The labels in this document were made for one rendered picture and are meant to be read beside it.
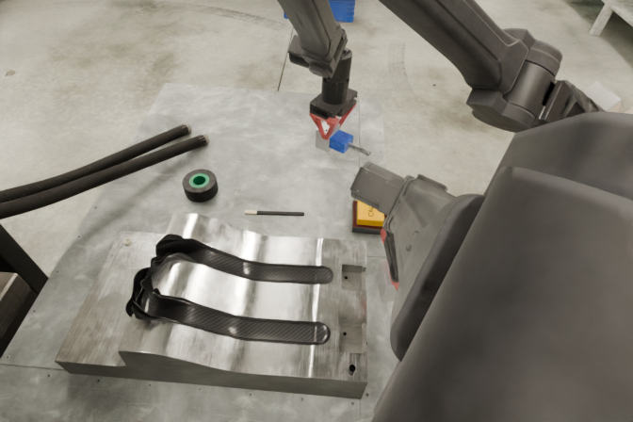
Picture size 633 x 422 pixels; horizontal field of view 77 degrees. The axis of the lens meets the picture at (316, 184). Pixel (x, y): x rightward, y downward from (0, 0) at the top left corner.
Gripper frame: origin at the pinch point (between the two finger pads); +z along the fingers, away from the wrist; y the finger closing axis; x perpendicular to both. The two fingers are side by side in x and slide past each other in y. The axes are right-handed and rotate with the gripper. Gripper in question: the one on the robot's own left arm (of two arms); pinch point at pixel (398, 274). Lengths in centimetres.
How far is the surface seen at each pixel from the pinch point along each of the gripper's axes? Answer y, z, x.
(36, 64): -232, 99, -191
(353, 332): 5.8, 8.8, -7.4
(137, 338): 7.7, 2.0, -40.9
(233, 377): 11.6, 9.5, -27.5
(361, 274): -5.4, 8.9, -4.4
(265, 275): -5.3, 7.6, -22.6
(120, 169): -34, 8, -56
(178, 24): -293, 98, -103
